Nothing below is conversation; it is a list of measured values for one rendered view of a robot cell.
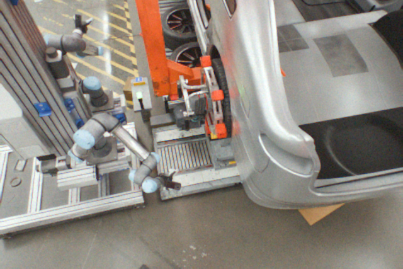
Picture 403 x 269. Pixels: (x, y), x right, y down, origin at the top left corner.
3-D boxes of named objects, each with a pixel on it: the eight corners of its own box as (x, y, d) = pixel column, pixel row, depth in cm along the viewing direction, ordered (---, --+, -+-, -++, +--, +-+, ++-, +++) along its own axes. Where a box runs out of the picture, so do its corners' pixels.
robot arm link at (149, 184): (143, 177, 189) (155, 183, 186) (152, 174, 199) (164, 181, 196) (138, 189, 190) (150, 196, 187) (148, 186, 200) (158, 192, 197)
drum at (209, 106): (216, 111, 266) (216, 100, 255) (191, 116, 264) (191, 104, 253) (213, 99, 275) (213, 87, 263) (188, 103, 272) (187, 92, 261)
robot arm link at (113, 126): (101, 107, 197) (156, 160, 212) (88, 119, 191) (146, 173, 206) (107, 103, 188) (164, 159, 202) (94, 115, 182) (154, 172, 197)
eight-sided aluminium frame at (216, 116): (221, 144, 271) (223, 103, 227) (213, 145, 270) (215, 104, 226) (207, 97, 303) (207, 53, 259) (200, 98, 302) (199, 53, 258)
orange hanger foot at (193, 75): (223, 86, 319) (224, 60, 291) (170, 95, 312) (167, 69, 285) (219, 75, 328) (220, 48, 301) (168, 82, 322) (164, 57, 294)
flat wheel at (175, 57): (239, 84, 354) (241, 68, 335) (186, 107, 335) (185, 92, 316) (210, 50, 389) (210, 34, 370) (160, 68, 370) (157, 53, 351)
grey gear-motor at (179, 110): (216, 130, 340) (216, 109, 312) (177, 137, 335) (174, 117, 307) (212, 117, 351) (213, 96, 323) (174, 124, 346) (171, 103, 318)
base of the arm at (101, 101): (90, 108, 264) (86, 100, 256) (89, 95, 273) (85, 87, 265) (109, 105, 266) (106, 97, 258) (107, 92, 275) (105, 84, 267)
